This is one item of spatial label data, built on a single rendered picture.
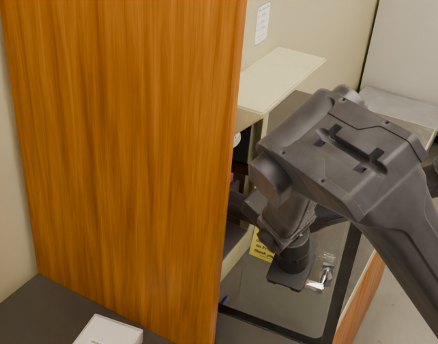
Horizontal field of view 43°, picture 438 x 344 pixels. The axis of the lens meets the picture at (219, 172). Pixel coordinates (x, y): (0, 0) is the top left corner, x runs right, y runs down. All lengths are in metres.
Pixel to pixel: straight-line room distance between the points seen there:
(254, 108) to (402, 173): 0.57
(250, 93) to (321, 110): 0.55
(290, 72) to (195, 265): 0.43
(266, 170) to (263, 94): 0.57
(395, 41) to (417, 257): 3.72
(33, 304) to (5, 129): 0.42
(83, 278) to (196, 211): 0.43
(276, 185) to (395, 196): 0.10
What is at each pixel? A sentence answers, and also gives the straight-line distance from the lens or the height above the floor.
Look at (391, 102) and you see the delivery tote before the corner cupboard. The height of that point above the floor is 0.33.
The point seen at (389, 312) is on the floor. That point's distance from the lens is 2.84.
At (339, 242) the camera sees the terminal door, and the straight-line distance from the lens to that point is 1.06.
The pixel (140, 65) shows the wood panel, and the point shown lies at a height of 1.57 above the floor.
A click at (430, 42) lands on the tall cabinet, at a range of 4.11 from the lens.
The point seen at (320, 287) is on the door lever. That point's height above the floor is 1.21.
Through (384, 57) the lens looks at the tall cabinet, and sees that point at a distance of 4.20.
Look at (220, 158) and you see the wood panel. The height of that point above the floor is 1.45.
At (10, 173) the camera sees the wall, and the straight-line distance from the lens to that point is 1.32.
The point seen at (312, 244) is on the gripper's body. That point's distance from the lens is 1.02.
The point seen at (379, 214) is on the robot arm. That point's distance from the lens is 0.43.
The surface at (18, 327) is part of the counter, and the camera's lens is 1.37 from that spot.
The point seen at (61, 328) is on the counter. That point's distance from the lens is 1.34.
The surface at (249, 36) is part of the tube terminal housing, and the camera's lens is 1.11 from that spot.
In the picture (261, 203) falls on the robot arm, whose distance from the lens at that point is 0.92.
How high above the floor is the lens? 1.93
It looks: 33 degrees down
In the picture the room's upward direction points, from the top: 5 degrees clockwise
